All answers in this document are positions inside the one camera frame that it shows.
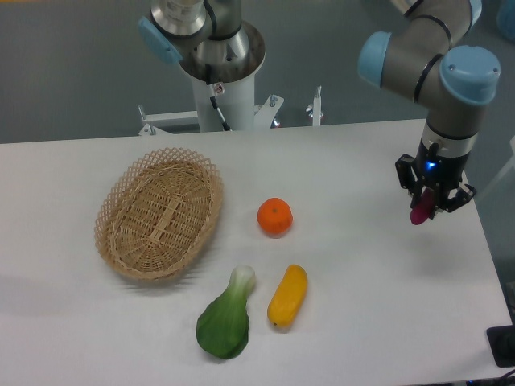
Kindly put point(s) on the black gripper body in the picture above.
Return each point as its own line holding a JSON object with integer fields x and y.
{"x": 431, "y": 169}

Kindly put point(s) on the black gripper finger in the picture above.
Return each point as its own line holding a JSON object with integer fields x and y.
{"x": 409, "y": 179}
{"x": 443, "y": 202}

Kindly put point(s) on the purple sweet potato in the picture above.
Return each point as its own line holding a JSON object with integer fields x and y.
{"x": 423, "y": 209}

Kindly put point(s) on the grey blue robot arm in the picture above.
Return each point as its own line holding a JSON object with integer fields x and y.
{"x": 455, "y": 83}

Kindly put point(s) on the woven wicker basket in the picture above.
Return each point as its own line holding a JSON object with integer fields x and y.
{"x": 160, "y": 214}

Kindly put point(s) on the orange tangerine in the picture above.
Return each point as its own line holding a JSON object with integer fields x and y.
{"x": 274, "y": 216}

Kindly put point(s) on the black device at edge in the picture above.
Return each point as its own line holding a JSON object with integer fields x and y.
{"x": 501, "y": 342}

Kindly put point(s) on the yellow squash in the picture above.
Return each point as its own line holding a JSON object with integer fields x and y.
{"x": 288, "y": 298}

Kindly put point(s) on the green bok choy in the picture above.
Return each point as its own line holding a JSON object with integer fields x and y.
{"x": 222, "y": 330}

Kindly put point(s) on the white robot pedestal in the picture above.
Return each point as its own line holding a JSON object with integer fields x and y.
{"x": 220, "y": 53}

